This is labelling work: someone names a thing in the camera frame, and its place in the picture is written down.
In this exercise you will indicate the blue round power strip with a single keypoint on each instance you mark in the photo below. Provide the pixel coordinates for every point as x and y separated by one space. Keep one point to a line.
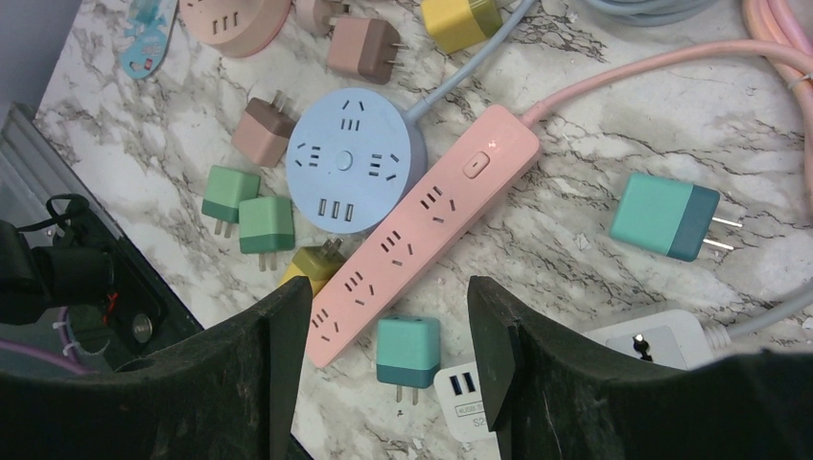
352 156

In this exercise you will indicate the blue patterned bookmark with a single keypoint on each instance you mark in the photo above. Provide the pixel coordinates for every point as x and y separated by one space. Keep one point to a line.
150 24

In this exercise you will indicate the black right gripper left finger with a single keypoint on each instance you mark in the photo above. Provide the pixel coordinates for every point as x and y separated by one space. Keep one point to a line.
228 392

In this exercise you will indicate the pink brown plug adapter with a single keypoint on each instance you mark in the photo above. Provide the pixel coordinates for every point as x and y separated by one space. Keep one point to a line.
263 133

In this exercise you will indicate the teal plug adapter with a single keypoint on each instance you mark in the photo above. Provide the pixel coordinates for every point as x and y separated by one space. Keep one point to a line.
408 353
666 216

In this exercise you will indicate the pink round power strip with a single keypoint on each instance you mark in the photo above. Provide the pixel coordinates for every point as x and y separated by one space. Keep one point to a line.
235 28

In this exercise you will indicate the pink long power strip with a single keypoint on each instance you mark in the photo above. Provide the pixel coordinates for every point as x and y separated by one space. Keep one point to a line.
480 167

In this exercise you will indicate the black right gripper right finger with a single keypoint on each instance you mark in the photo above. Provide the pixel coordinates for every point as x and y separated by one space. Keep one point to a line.
551 393

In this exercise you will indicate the white power strip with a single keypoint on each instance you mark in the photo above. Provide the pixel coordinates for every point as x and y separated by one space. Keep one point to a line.
672 338

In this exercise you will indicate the yellow plug adapter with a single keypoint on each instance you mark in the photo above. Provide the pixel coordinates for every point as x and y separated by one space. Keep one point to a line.
319 263
458 24

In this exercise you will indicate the green plug adapter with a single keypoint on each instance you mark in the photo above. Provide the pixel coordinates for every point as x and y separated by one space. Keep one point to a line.
225 189
266 228

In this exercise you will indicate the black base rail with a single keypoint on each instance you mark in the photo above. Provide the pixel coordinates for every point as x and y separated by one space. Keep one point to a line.
77 295

